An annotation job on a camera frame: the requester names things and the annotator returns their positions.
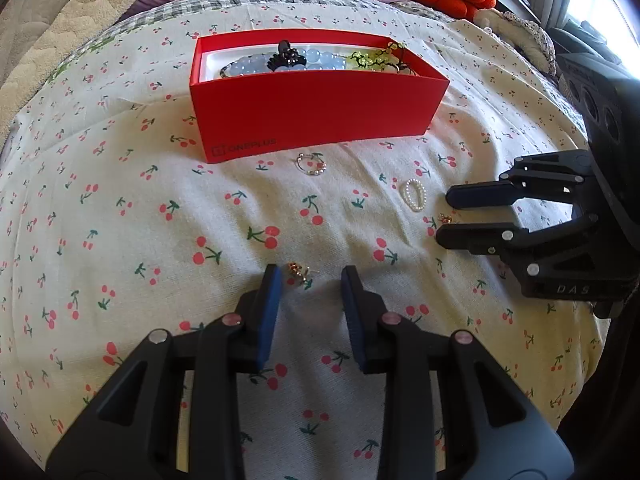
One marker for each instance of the small gold earring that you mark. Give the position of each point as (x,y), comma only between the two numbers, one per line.
(445,218)
(295,270)

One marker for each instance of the beige fleece blanket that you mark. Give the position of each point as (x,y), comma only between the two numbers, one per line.
(55,20)

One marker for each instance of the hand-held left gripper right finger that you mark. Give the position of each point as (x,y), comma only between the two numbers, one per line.
(355,310)

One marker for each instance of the white floral trimmed cushion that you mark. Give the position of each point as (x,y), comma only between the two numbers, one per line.
(525,35)

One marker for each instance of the green bead flower ornament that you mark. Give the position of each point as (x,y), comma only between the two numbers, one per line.
(365,57)

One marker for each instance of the black flower hair clip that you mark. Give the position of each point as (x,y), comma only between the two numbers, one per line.
(285,57)

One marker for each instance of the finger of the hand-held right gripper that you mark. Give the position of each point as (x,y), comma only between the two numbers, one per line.
(475,237)
(480,195)

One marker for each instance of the silver hoop earring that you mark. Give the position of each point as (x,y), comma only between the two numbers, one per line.
(316,172)

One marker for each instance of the red cardboard box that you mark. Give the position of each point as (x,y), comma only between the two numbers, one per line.
(310,110)

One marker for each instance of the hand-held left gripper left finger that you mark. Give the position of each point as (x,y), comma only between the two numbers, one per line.
(267,310)

